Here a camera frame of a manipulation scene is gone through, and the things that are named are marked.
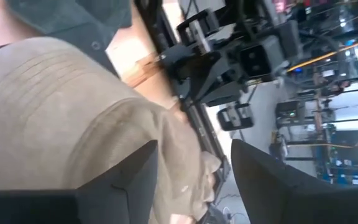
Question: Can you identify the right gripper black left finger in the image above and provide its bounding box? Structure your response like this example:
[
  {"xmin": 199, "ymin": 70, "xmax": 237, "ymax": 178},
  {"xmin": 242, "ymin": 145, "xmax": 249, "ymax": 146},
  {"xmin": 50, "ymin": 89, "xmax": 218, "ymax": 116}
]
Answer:
[{"xmin": 76, "ymin": 139, "xmax": 158, "ymax": 224}]

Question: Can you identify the dark green baseball cap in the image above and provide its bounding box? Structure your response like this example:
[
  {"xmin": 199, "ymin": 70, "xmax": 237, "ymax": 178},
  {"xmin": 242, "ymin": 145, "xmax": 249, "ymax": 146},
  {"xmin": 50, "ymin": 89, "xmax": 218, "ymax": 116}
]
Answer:
[{"xmin": 4, "ymin": 0, "xmax": 134, "ymax": 77}]

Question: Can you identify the yellow cable with black knob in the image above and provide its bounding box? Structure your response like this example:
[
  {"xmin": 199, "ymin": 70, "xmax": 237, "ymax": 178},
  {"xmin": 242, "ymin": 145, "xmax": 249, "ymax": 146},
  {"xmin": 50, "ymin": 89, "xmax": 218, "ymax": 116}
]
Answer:
[{"xmin": 287, "ymin": 41, "xmax": 358, "ymax": 73}]

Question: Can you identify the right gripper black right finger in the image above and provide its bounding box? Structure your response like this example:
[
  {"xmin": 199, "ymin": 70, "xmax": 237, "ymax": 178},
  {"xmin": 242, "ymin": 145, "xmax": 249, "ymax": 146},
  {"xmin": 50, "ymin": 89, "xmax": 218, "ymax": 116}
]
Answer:
[{"xmin": 231, "ymin": 139, "xmax": 358, "ymax": 224}]

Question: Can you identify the black aluminium table frame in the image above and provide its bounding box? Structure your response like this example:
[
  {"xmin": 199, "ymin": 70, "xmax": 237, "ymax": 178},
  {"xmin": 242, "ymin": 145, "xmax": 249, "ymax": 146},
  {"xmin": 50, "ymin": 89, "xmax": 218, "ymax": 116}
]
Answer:
[{"xmin": 134, "ymin": 0, "xmax": 231, "ymax": 200}]

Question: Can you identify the tan baseball cap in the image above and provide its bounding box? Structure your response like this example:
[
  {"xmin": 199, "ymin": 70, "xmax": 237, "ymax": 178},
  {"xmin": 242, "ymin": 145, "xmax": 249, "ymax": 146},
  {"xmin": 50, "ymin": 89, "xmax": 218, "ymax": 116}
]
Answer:
[{"xmin": 0, "ymin": 36, "xmax": 223, "ymax": 224}]

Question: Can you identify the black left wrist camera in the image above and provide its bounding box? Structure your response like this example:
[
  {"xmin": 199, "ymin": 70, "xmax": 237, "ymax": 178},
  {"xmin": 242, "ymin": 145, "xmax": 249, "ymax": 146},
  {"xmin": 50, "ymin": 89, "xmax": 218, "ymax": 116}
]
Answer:
[{"xmin": 239, "ymin": 34, "xmax": 287, "ymax": 80}]

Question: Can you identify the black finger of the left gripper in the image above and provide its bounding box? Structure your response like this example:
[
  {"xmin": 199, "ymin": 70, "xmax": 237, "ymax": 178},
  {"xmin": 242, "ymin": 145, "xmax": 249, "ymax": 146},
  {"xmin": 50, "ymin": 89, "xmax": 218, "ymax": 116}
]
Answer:
[
  {"xmin": 162, "ymin": 51, "xmax": 229, "ymax": 97},
  {"xmin": 197, "ymin": 80, "xmax": 244, "ymax": 108}
]

